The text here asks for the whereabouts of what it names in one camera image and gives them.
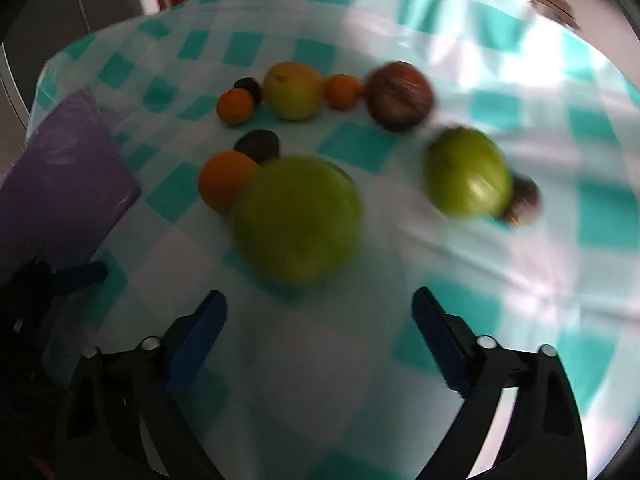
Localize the large green apple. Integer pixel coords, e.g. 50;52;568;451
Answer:
231;155;363;291

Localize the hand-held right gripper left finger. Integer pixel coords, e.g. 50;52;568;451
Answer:
57;289;228;480

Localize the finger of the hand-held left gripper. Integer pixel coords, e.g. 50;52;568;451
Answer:
30;260;109;297

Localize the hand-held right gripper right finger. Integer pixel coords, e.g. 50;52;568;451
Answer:
411;286;588;480

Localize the dark passion fruit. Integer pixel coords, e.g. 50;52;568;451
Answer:
234;129;282;165
497;174;542;228
233;77;263;107

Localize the teal white checkered tablecloth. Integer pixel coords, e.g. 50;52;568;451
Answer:
27;0;640;480

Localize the small orange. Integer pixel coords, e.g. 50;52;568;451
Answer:
197;150;261;213
325;74;364;110
216;88;255;126

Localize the grey cabinet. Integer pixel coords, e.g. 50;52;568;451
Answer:
2;0;151;128

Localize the yellow apple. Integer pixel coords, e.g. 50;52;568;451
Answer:
262;61;325;121

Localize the purple tray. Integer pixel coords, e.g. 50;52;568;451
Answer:
0;87;142;273

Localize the red-brown apple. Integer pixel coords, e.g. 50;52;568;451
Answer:
365;61;435;132

